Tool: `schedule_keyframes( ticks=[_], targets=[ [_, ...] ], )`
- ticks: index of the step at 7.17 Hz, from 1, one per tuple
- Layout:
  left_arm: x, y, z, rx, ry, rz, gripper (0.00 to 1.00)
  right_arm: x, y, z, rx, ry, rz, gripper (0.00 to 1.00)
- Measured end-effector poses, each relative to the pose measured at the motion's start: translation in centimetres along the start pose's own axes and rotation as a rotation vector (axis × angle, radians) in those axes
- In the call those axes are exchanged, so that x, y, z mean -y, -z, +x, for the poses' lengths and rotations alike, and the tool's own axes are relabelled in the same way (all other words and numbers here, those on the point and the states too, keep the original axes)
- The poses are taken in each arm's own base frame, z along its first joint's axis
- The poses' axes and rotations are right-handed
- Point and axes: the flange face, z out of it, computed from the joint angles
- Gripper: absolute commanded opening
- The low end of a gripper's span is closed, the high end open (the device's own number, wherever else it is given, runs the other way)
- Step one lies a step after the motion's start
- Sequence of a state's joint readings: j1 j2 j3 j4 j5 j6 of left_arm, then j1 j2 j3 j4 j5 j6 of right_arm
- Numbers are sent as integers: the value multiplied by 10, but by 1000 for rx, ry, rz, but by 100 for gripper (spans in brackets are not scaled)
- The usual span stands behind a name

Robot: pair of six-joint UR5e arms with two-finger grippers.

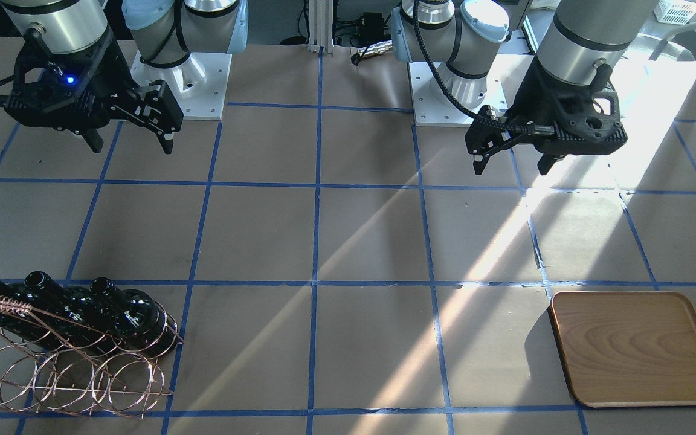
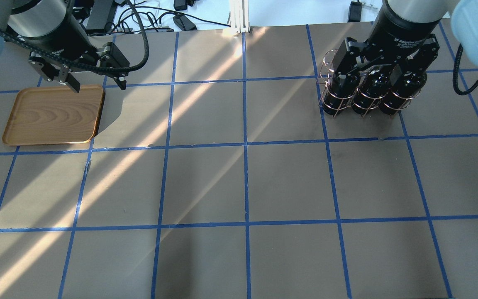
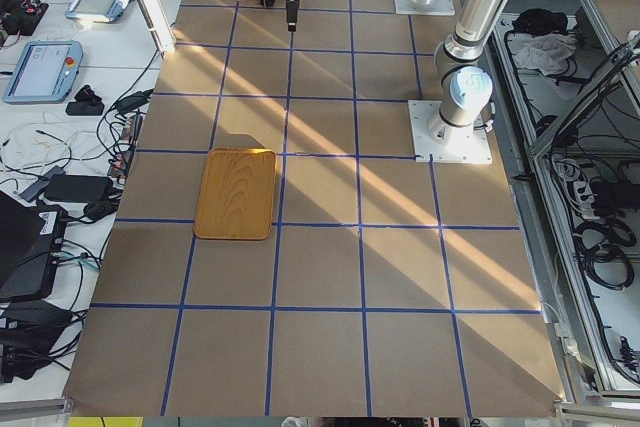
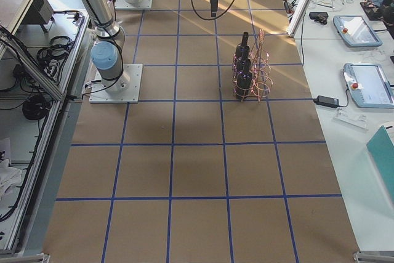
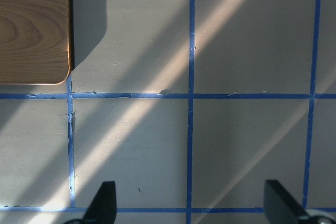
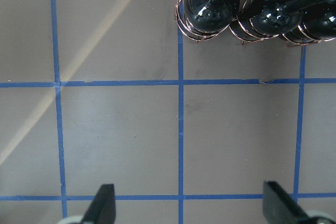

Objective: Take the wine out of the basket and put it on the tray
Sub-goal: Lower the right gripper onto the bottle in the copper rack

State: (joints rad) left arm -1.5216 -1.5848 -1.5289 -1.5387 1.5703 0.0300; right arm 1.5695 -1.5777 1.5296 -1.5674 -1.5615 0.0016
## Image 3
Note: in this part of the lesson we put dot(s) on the wooden tray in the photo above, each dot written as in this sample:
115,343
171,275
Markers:
236,195

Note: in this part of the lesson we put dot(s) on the blue teach pendant near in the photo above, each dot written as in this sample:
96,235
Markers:
44,73

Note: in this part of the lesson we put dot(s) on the white cloth heap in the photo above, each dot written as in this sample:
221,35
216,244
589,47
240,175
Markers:
548,53

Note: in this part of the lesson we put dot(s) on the black power adapter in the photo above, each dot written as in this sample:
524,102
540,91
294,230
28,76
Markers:
77,188

